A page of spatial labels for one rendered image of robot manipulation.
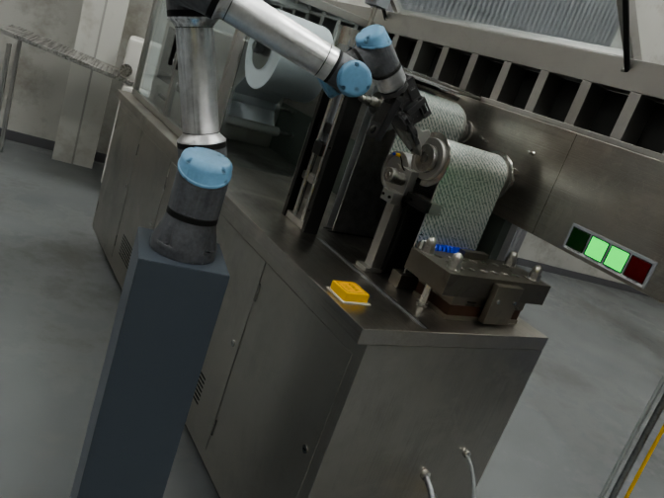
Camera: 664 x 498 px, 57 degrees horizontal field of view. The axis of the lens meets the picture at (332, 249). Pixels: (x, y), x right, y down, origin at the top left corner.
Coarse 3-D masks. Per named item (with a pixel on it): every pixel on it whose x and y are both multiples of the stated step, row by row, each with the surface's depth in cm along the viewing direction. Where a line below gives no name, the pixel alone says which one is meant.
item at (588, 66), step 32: (416, 32) 226; (448, 32) 212; (480, 32) 200; (416, 64) 226; (448, 64) 214; (480, 64) 202; (512, 64) 188; (544, 64) 177; (576, 64) 169; (608, 64) 161; (640, 64) 153; (512, 96) 194; (544, 96) 179; (576, 96) 168; (608, 96) 168; (640, 96) 153; (576, 128) 166; (608, 128) 167; (640, 128) 158
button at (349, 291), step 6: (336, 282) 148; (342, 282) 149; (348, 282) 150; (330, 288) 149; (336, 288) 147; (342, 288) 145; (348, 288) 146; (354, 288) 148; (360, 288) 149; (342, 294) 144; (348, 294) 143; (354, 294) 144; (360, 294) 145; (366, 294) 146; (348, 300) 144; (354, 300) 145; (360, 300) 146; (366, 300) 147
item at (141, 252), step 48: (144, 240) 139; (144, 288) 131; (192, 288) 134; (144, 336) 135; (192, 336) 139; (144, 384) 140; (192, 384) 143; (96, 432) 141; (144, 432) 144; (96, 480) 146; (144, 480) 150
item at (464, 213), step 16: (448, 192) 164; (464, 192) 167; (480, 192) 170; (448, 208) 166; (464, 208) 170; (480, 208) 173; (432, 224) 166; (448, 224) 169; (464, 224) 172; (480, 224) 175; (416, 240) 166; (448, 240) 172; (464, 240) 175
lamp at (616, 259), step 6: (612, 246) 153; (612, 252) 153; (618, 252) 152; (624, 252) 150; (606, 258) 154; (612, 258) 153; (618, 258) 151; (624, 258) 150; (606, 264) 154; (612, 264) 152; (618, 264) 151; (618, 270) 151
